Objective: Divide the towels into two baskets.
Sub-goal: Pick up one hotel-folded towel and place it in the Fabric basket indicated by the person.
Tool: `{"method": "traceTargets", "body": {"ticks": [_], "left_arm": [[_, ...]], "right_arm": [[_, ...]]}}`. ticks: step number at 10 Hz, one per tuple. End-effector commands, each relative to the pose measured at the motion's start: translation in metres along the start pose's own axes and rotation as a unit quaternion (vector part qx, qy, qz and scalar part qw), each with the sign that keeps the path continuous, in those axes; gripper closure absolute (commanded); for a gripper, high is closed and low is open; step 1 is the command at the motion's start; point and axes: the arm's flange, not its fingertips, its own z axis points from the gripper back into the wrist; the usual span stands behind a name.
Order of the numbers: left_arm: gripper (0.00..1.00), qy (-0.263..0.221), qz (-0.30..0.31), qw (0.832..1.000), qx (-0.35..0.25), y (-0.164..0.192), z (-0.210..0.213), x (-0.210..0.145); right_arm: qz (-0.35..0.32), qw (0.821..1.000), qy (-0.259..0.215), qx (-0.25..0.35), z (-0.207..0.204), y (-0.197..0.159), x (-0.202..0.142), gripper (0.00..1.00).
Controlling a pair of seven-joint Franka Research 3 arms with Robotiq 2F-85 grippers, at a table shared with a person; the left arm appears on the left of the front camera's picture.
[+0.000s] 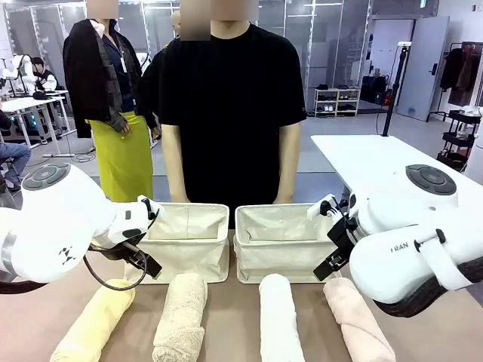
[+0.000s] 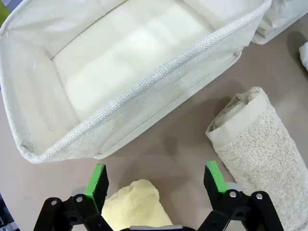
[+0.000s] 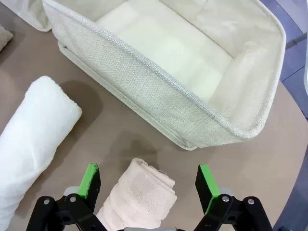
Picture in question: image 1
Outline seated person in jeans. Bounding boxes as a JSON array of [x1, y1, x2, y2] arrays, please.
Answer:
[[0, 109, 33, 194]]

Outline black luggage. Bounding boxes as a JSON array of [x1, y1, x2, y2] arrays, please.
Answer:
[[360, 74, 389, 105]]

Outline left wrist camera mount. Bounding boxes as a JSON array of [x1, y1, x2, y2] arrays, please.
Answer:
[[137, 195, 162, 229]]

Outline white towel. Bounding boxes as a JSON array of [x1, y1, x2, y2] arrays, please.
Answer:
[[259, 274, 306, 362]]

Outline white shoe rack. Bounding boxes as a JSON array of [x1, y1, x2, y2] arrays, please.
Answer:
[[313, 87, 361, 118]]

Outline pale yellow towel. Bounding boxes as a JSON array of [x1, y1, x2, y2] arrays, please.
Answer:
[[49, 278, 136, 362]]

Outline person's right forearm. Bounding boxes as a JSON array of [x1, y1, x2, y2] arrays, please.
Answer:
[[165, 150, 190, 196]]

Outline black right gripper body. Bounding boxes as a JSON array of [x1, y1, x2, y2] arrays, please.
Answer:
[[326, 215, 364, 263]]

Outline grey door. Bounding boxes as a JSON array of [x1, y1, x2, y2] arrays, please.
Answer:
[[395, 17, 451, 122]]

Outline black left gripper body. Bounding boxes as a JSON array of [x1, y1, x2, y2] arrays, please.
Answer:
[[89, 232, 149, 267]]

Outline person in yellow skirt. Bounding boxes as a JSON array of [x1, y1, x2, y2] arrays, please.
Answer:
[[62, 0, 159, 204]]

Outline black utility cart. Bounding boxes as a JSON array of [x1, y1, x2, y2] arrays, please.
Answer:
[[436, 109, 483, 173]]

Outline seated person with mask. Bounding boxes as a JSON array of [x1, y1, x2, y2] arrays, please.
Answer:
[[29, 56, 60, 92]]

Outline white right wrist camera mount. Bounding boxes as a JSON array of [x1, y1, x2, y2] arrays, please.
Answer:
[[306, 194, 340, 222]]

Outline bald person in black jacket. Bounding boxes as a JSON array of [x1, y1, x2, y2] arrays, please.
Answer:
[[135, 9, 183, 141]]

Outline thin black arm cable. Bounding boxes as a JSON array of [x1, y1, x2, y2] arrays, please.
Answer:
[[82, 253, 149, 292]]

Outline black camera pole stand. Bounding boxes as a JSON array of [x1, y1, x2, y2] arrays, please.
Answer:
[[381, 41, 413, 137]]

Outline person's left forearm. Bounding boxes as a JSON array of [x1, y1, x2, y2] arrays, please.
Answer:
[[277, 150, 302, 196]]

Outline clothes rack with dark coats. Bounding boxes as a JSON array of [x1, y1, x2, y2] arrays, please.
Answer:
[[426, 41, 483, 124]]

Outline white side table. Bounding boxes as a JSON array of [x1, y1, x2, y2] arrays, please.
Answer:
[[309, 134, 483, 213]]

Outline white office desk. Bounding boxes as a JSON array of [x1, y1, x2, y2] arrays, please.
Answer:
[[0, 89, 76, 158]]

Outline person in black t-shirt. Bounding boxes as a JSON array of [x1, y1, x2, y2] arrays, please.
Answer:
[[158, 0, 307, 231]]

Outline pale pink towel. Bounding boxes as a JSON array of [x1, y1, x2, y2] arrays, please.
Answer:
[[323, 278, 396, 362]]

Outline beige terry rolled towel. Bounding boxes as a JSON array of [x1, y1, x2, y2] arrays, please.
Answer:
[[152, 273, 208, 362]]

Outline black braided cable sleeve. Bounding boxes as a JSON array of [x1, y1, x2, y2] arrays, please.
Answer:
[[372, 256, 483, 318]]

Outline cream fabric storage basket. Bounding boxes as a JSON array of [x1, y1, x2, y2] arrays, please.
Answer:
[[232, 203, 343, 284], [124, 202, 230, 285]]

